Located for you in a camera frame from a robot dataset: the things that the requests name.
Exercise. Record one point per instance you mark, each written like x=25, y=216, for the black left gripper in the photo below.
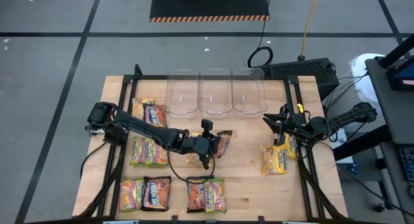
x=197, y=144

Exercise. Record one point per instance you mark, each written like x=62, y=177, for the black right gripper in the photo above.
x=292, y=122

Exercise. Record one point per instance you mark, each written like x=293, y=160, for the lime chili shrimp ramen pack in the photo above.
x=215, y=195
x=129, y=195
x=137, y=151
x=157, y=151

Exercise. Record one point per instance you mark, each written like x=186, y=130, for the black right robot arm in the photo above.
x=355, y=114

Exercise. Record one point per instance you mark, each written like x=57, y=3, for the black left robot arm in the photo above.
x=139, y=123

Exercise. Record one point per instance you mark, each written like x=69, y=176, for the yellow tag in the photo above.
x=300, y=108

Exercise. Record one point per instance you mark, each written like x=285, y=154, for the clear plastic bin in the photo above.
x=249, y=88
x=215, y=88
x=181, y=88

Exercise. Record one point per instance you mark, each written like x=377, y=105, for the black computer case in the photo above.
x=300, y=70

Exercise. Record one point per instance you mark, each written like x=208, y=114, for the white paper sheet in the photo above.
x=339, y=146

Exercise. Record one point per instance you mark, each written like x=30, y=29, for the black metal strut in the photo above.
x=396, y=50
x=362, y=143

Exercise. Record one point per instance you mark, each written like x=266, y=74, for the small blue object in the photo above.
x=353, y=168

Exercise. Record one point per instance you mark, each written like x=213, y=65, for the white bag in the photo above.
x=362, y=81

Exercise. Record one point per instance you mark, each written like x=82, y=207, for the grey desk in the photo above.
x=393, y=185
x=388, y=114

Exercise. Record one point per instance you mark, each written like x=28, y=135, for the black hazard-striped floor mat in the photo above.
x=208, y=5

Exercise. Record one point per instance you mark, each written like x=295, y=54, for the black caster wheel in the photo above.
x=379, y=208

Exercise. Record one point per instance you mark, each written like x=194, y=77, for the black monitor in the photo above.
x=404, y=75

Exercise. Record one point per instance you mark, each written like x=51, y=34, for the black keyboard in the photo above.
x=408, y=162

